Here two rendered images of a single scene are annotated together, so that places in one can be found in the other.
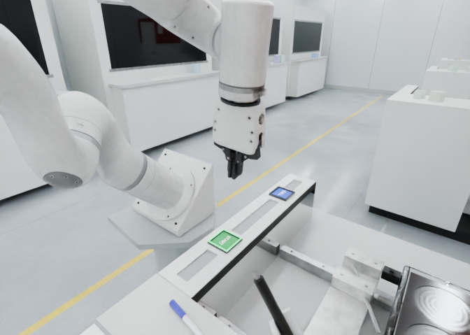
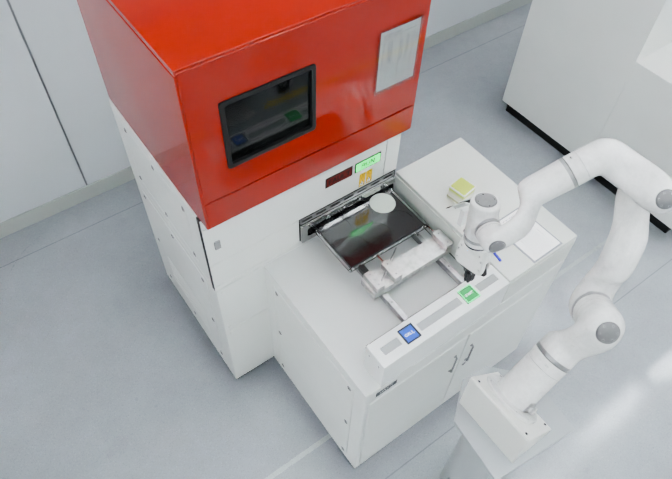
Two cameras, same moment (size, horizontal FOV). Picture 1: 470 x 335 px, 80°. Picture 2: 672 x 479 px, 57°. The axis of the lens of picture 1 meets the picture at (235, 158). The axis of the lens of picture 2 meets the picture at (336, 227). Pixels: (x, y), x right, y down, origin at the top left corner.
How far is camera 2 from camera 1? 218 cm
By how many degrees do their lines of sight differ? 104
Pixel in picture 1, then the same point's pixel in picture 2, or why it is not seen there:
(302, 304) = (414, 292)
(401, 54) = not seen: outside the picture
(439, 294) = (348, 252)
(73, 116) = (594, 299)
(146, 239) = not seen: hidden behind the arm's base
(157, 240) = not seen: hidden behind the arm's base
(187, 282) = (492, 272)
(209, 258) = (479, 286)
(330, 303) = (408, 269)
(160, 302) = (506, 264)
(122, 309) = (523, 265)
